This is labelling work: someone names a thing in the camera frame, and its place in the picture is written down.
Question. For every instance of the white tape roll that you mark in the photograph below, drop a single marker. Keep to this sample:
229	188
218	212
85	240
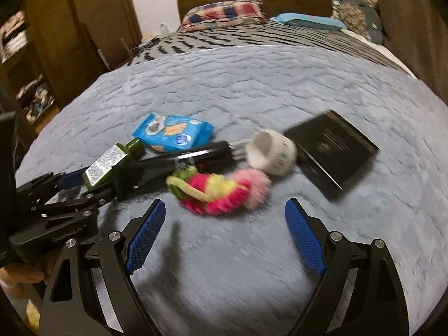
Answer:
271	152

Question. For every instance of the left hand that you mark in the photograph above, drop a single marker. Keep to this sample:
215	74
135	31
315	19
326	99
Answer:
14	276

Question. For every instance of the brown curtain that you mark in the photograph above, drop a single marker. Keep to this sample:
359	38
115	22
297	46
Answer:
417	34

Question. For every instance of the grey fluffy blanket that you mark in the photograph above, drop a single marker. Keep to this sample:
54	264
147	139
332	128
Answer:
241	273

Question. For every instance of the black striped bed sheet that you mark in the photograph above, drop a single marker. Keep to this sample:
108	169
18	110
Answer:
268	34

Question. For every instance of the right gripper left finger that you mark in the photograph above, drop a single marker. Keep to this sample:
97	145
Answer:
140	235

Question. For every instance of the pink yellow fluffy toy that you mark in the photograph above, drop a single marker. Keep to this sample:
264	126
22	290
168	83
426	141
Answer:
215	194

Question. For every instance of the wooden wardrobe with shelves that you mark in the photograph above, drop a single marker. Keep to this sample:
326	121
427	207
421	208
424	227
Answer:
76	41

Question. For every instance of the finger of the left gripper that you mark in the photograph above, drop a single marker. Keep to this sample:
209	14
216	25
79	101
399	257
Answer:
46	186
98	190

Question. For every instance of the blue snack packet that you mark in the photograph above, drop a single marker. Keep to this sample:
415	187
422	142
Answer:
165	134

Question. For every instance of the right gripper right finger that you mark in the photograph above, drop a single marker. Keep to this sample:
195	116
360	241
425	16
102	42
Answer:
309	234

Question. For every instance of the black box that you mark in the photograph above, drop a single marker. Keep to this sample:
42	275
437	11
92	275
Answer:
332	152

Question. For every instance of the light blue pillow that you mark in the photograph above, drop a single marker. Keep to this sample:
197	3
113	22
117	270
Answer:
311	21

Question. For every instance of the patterned cushion pile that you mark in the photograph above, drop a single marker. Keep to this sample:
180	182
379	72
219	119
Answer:
361	17

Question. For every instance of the green bottle with label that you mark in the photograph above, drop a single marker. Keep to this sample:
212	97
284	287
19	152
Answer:
99	172

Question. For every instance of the plaid red blue pillow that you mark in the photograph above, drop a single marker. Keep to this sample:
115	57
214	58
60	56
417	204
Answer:
223	14

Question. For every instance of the black tube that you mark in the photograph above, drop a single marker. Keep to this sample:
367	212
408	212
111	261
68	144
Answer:
150	174

